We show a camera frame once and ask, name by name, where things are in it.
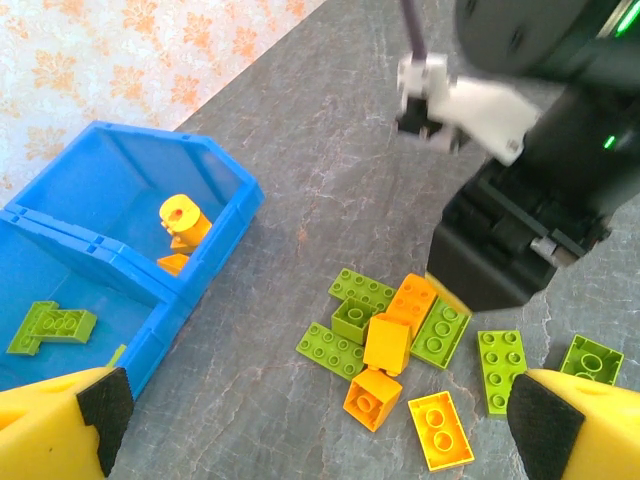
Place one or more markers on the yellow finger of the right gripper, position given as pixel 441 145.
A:
pixel 451 299

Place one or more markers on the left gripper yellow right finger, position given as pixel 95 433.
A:
pixel 600 440

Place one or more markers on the blue plastic bin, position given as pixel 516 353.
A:
pixel 100 310
pixel 100 175

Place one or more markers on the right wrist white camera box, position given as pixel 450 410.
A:
pixel 480 110

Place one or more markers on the green lego brick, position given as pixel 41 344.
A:
pixel 500 370
pixel 352 320
pixel 62 325
pixel 360 287
pixel 592 362
pixel 330 350
pixel 440 332
pixel 20 342

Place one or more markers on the orange round lego brick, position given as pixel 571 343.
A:
pixel 180 220

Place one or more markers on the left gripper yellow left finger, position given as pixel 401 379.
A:
pixel 45 435

